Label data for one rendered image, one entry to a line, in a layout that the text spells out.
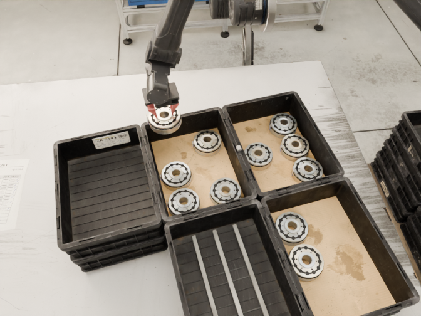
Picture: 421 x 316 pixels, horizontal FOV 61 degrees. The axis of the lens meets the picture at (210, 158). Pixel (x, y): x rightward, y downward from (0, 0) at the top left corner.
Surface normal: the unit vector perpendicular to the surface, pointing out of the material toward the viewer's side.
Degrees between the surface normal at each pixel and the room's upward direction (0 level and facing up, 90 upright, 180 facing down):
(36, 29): 0
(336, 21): 0
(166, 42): 100
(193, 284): 0
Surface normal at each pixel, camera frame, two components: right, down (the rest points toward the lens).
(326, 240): 0.00, -0.58
